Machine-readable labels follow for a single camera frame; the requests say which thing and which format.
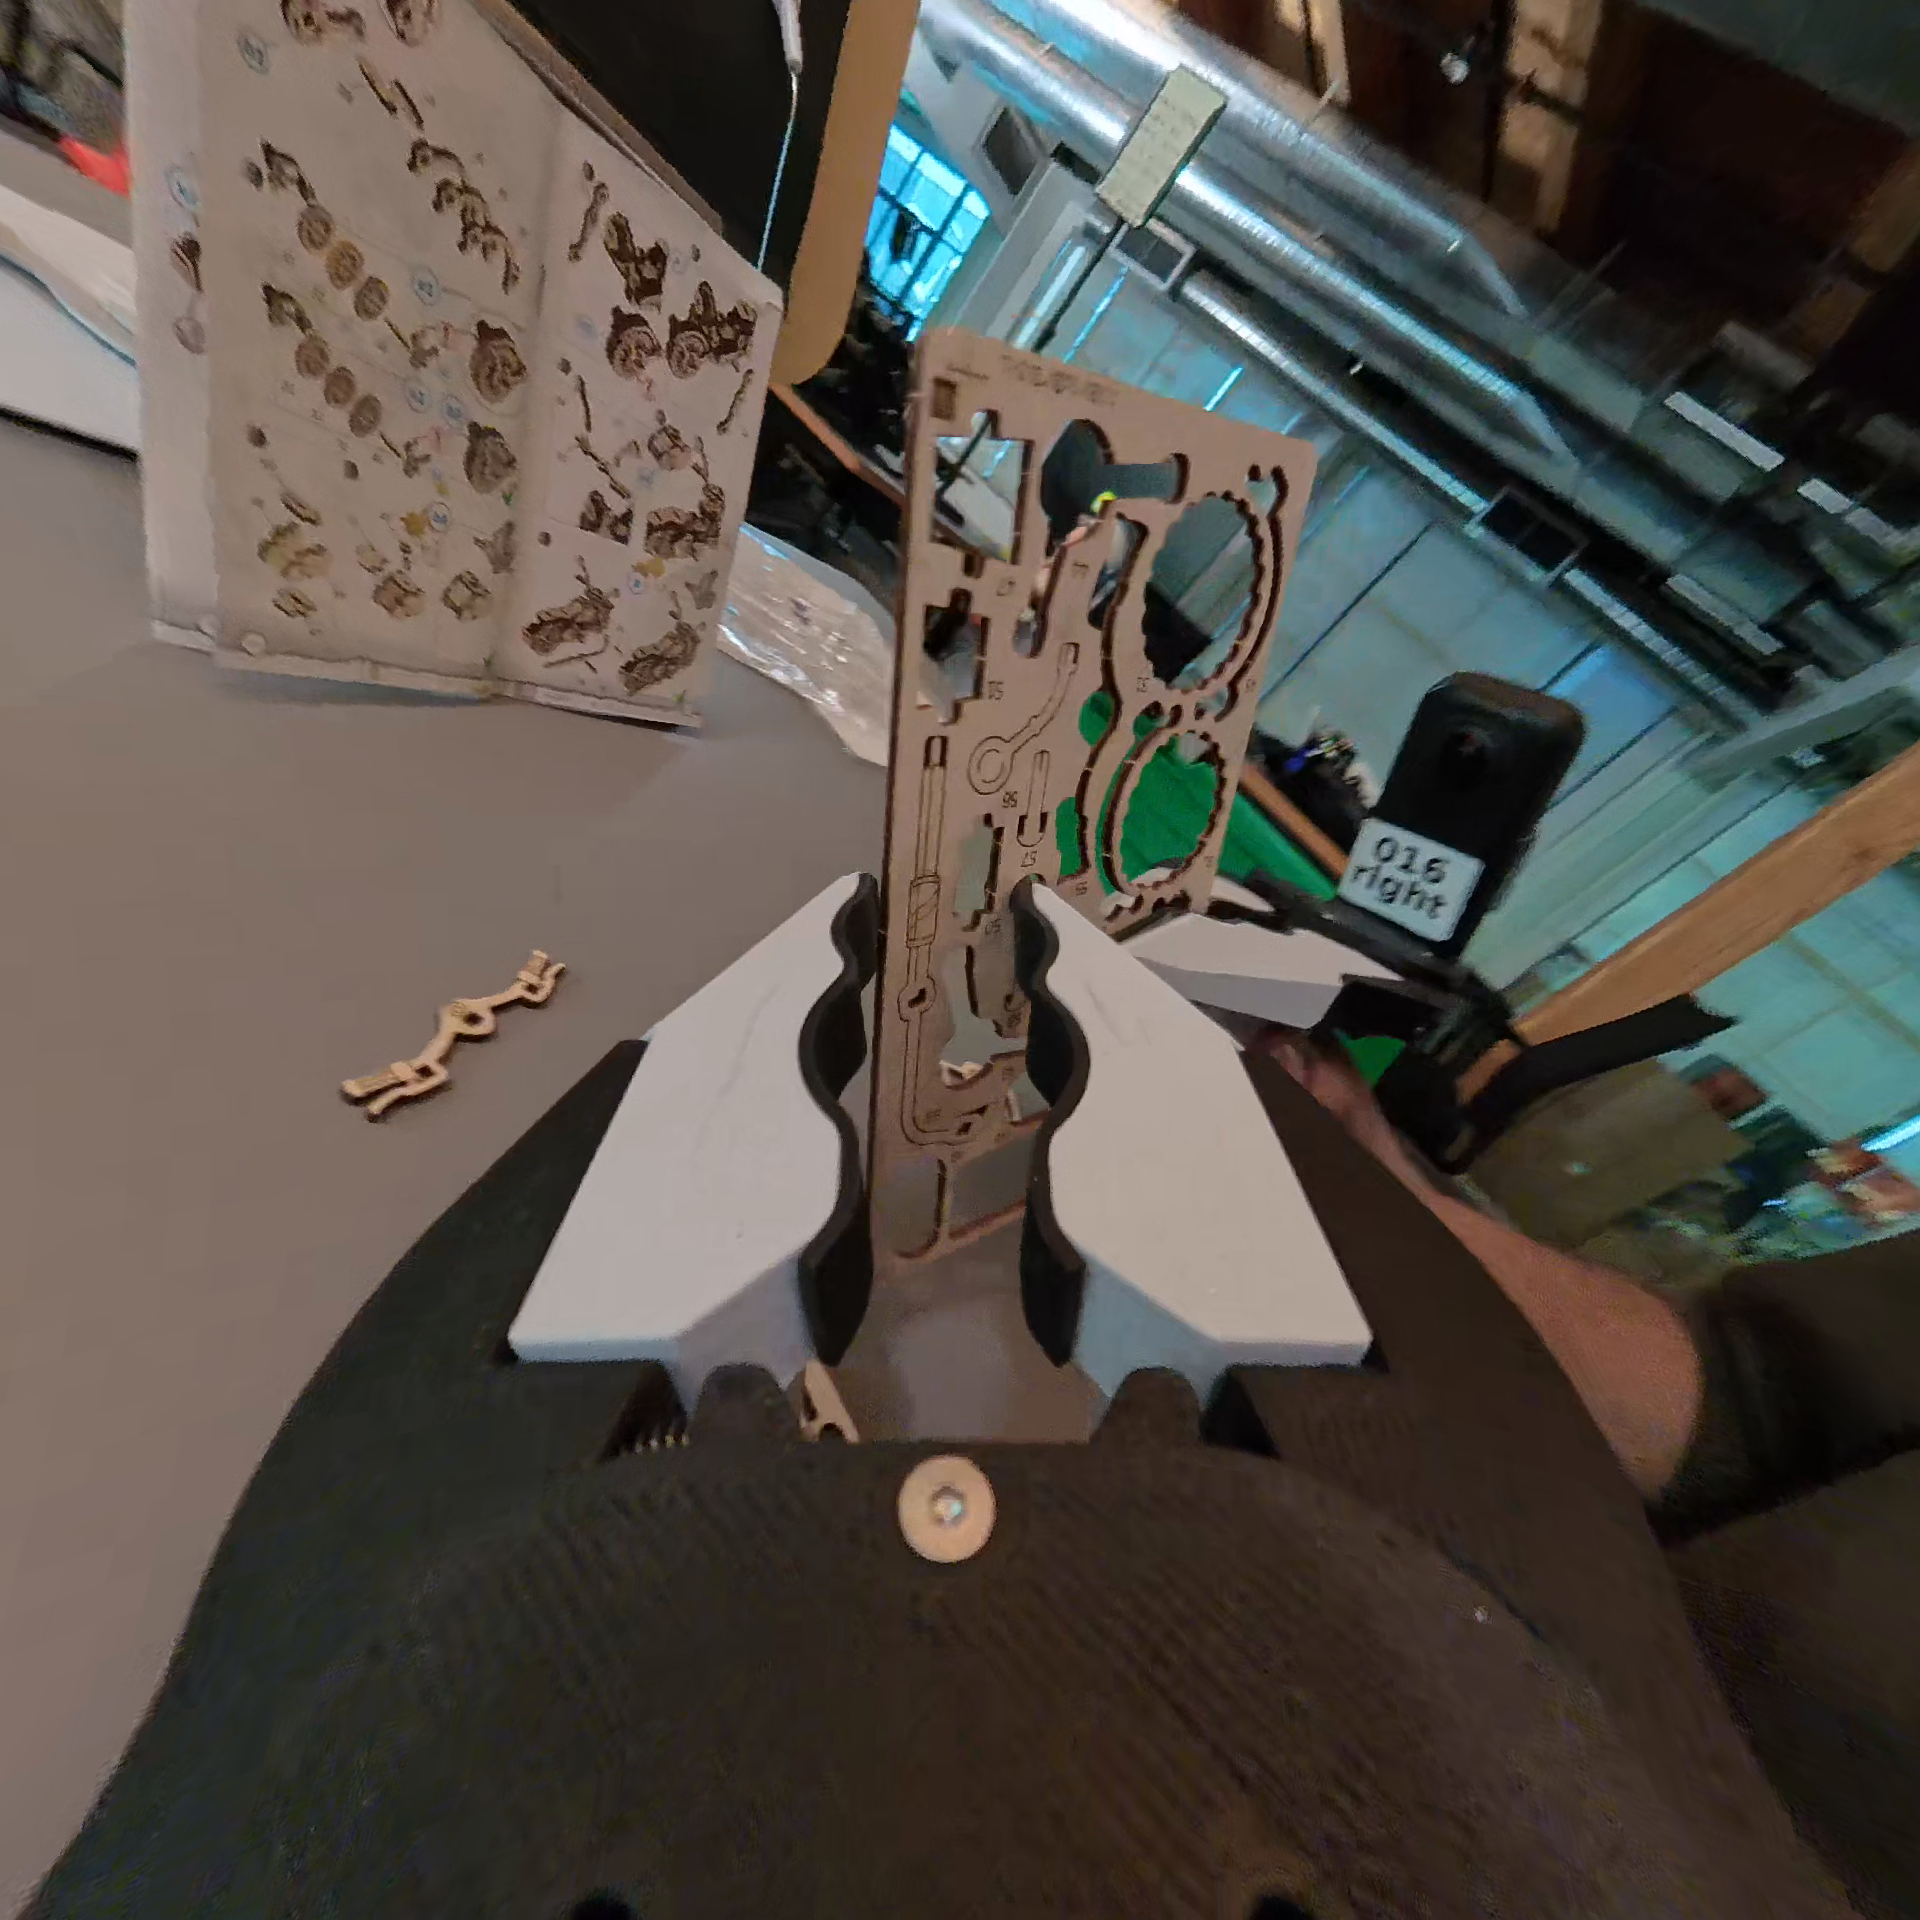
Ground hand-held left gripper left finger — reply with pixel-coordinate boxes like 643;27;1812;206
504;871;881;1408

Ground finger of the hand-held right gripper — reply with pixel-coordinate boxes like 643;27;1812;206
1124;914;1407;1034

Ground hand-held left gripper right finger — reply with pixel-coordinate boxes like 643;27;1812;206
1008;879;1375;1401

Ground long curvy wooden part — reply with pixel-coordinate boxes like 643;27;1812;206
341;950;568;1125

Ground wooden puzzle sheet gear holes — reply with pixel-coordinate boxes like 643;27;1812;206
867;330;1319;1278

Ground grey desk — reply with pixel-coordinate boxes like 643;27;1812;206
0;136;932;1654

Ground person's right hand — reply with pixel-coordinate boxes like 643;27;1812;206
1252;1026;1467;1205

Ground green plastic bin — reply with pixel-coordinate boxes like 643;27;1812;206
1053;750;1396;1088

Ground wooden beam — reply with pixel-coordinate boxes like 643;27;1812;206
1516;750;1920;1051

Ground clear plastic bag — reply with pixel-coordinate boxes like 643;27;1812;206
717;527;905;770

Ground hanging perforated panel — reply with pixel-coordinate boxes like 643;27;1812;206
1092;66;1231;231

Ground illustrated instruction booklet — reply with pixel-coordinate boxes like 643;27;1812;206
127;0;787;731

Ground person's brown jacket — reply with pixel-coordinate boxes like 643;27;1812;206
1663;1487;1920;1920

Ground curved brown board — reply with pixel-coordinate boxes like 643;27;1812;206
772;0;923;386

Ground white papers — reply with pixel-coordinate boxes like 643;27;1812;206
0;181;144;454

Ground silver ventilation duct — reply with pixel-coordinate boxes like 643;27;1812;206
915;0;1524;325

